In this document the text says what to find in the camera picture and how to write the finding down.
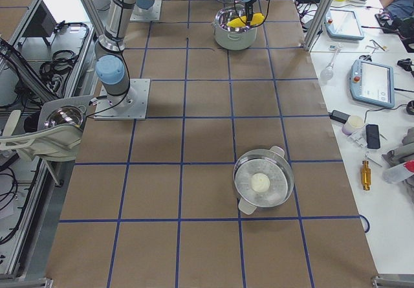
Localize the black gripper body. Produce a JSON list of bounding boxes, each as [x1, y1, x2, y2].
[[244, 0, 256, 12]]

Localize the yellow plastic corn cob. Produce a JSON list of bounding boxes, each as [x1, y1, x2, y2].
[[226, 13, 265, 28]]

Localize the white arm baseplate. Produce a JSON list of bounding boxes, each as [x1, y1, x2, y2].
[[130, 0, 162, 22], [93, 78, 151, 120]]

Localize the pale green electric pot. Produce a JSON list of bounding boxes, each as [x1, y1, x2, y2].
[[213, 4, 257, 50]]

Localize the steel steamer pot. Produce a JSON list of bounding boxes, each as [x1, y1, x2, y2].
[[233, 146, 294, 215]]

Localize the blue teach pendant far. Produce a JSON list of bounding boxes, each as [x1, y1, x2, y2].
[[324, 9, 365, 41]]

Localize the blue teach pendant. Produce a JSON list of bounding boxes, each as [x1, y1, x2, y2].
[[349, 60, 395, 109], [324, 9, 365, 41]]

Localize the black scissors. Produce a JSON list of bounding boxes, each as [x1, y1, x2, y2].
[[358, 54, 372, 61]]

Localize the black power adapter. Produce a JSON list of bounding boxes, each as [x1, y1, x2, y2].
[[329, 110, 350, 124]]

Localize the blue teach pendant near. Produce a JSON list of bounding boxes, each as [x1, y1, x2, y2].
[[349, 60, 395, 109]]

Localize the purple white cup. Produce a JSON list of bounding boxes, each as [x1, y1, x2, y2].
[[342, 115, 365, 135]]

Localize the white steamed bun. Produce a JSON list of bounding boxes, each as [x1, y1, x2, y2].
[[250, 173, 270, 193]]

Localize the black smartphone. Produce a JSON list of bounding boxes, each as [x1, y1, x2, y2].
[[365, 124, 380, 150]]

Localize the gold brass fitting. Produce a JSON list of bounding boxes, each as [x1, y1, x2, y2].
[[360, 160, 371, 191]]

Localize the steel bowl on chair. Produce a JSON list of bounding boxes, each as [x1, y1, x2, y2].
[[43, 105, 83, 129]]

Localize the aluminium frame post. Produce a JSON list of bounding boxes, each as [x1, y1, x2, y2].
[[303, 0, 333, 51]]

